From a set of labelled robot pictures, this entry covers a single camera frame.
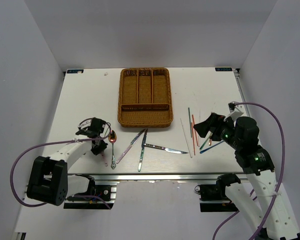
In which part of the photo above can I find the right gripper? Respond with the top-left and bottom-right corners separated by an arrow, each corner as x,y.
192,112 -> 242,150

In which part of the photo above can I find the pink handled silver spoon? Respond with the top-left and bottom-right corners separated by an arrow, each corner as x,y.
101,152 -> 108,167

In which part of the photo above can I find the teal chopstick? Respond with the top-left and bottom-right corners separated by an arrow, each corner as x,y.
187,107 -> 192,131

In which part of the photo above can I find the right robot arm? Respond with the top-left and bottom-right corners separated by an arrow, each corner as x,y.
193,113 -> 300,240

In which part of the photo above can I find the green handled knife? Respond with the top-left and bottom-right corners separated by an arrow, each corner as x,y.
138,129 -> 148,172

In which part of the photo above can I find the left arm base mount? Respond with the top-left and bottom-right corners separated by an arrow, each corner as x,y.
63,174 -> 117,210

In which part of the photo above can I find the gold rainbow spoon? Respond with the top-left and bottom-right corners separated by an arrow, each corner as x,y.
108,130 -> 117,170

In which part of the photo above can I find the green rainbow fork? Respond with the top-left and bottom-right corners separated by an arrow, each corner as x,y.
199,137 -> 210,151

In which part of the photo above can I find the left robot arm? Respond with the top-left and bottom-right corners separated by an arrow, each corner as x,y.
26,117 -> 108,206

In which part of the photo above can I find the right blue table label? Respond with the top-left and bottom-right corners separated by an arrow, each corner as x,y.
214,67 -> 233,72

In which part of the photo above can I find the left blue table label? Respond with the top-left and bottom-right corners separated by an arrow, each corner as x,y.
66,69 -> 84,74

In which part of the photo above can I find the dark handled knife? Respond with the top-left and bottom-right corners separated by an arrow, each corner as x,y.
143,143 -> 188,154

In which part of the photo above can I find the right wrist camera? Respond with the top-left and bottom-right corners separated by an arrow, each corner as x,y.
224,101 -> 244,122

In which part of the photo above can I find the pink handled knife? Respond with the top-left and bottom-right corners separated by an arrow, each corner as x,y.
116,129 -> 145,164

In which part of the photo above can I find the aluminium table rail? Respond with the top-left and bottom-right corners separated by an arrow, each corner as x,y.
36,172 -> 253,183

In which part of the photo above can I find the blue fork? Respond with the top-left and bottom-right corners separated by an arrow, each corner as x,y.
199,141 -> 224,154

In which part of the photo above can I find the long orange chopstick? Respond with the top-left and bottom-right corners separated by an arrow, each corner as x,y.
191,114 -> 200,147

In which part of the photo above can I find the blue table label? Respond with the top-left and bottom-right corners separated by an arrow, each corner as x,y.
214,67 -> 233,72
66,69 -> 84,74

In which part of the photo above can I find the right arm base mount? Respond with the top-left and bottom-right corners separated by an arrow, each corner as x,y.
194,173 -> 241,213

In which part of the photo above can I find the wicker cutlery tray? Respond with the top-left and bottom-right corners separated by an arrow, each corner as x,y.
117,67 -> 174,128

